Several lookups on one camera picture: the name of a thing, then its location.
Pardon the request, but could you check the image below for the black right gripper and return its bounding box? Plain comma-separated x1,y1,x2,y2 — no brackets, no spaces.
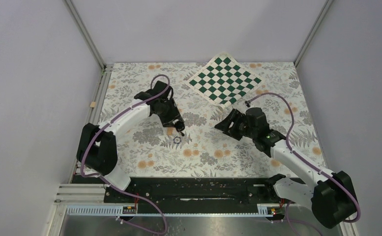
214,109,257,141

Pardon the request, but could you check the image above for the black earbud charging case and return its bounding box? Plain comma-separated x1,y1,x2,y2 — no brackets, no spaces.
174,120,185,137

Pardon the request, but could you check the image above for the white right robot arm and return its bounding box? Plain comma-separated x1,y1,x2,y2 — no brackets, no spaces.
215,108,359,229

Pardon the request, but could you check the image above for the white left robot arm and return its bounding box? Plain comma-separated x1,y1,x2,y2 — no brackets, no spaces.
76,81,185,202

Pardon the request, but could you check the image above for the small wooden block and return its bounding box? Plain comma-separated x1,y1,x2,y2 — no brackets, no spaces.
167,127,174,136

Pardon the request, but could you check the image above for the blue poker chip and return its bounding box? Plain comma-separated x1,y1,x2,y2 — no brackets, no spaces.
173,137,181,144

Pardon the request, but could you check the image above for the floral table mat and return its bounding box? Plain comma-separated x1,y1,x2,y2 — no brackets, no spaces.
100,62,325,177

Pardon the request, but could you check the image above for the green white chessboard mat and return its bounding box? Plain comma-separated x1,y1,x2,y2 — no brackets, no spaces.
187,53,262,108

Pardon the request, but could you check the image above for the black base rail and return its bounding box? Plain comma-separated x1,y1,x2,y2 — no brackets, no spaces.
104,177,288,213

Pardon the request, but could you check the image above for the white cable duct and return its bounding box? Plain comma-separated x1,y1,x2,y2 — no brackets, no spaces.
66,204,278,217

